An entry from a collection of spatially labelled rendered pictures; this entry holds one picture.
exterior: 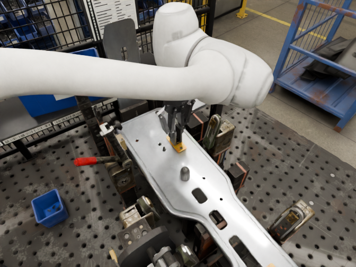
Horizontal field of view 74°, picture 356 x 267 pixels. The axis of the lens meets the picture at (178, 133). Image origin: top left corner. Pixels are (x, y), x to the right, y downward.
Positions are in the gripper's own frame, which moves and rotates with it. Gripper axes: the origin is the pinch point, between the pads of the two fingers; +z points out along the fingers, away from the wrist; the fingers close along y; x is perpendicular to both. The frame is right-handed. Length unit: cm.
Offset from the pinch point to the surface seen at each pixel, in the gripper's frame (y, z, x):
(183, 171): -5.9, 0.4, -13.2
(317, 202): 46, 35, -40
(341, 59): 192, 54, 31
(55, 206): -48, 35, 19
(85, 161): -29.1, -9.0, -0.8
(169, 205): -14.3, 4.3, -18.3
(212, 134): 10.2, -0.4, -7.1
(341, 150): 159, 105, -20
